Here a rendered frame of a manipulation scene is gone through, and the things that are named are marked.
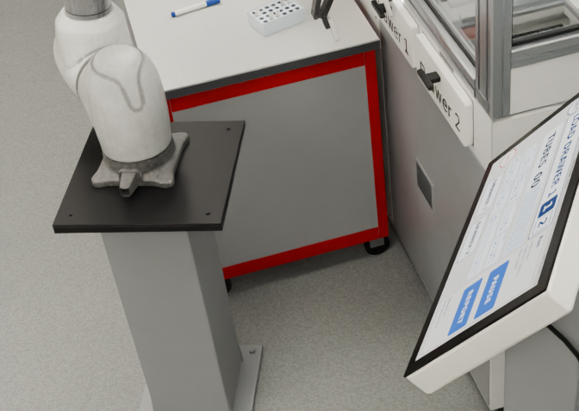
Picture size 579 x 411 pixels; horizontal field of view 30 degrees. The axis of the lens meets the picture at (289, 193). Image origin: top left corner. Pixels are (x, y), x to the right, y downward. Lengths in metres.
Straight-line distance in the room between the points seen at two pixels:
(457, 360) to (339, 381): 1.35
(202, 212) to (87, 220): 0.24
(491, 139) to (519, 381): 0.53
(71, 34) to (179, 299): 0.65
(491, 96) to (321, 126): 0.83
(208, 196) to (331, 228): 0.84
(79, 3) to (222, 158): 0.45
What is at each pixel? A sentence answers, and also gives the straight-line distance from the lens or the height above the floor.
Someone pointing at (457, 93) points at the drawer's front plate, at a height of 0.93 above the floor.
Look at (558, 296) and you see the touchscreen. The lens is 1.42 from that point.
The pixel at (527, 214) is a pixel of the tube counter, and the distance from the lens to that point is 1.64.
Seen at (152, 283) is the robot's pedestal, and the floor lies 0.51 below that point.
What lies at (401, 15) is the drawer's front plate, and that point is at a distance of 2.48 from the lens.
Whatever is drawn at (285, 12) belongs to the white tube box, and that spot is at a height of 0.79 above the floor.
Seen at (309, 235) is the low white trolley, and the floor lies 0.17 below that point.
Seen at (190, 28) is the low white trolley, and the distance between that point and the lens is 2.86.
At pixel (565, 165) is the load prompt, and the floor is 1.17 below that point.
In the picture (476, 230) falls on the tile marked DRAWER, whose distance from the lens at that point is 1.78.
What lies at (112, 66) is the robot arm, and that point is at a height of 1.05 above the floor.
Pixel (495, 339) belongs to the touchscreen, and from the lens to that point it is 1.50.
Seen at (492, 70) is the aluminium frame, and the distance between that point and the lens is 2.04.
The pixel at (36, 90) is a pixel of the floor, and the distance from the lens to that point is 4.21.
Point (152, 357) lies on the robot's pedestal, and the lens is 2.69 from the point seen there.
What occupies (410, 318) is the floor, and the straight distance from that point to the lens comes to 3.02.
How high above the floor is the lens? 2.20
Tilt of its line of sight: 40 degrees down
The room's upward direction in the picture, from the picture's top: 8 degrees counter-clockwise
